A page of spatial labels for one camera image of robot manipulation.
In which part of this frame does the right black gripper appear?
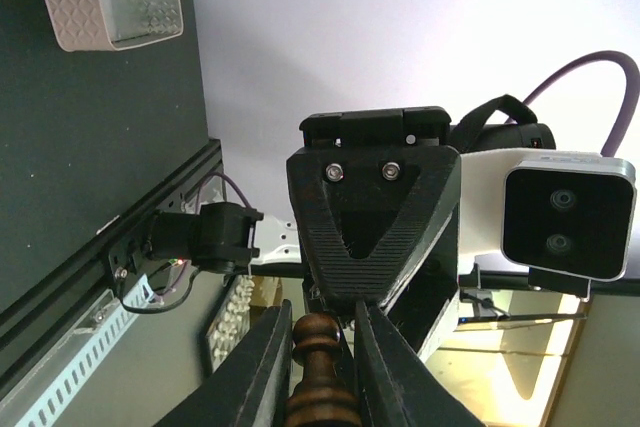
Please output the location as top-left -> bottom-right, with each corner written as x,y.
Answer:
286,107 -> 461,308

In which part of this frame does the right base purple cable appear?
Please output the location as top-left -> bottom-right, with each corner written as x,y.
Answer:
119,171 -> 251,318

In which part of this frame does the light blue cable duct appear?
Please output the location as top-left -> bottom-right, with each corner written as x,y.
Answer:
1,291 -> 137,427

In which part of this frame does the black rail base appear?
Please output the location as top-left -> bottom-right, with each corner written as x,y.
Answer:
1,139 -> 223,398

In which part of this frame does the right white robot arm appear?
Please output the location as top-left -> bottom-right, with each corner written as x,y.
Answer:
286,95 -> 556,321

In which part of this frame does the dark chess bishop piece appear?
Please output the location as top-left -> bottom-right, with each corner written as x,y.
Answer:
285,313 -> 362,426

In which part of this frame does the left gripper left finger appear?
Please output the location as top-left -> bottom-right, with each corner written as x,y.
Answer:
157,300 -> 292,427

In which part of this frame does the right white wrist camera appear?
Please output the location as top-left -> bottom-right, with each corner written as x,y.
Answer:
458,148 -> 637,298

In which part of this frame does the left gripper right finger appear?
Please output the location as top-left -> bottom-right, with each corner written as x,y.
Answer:
354,302 -> 483,427

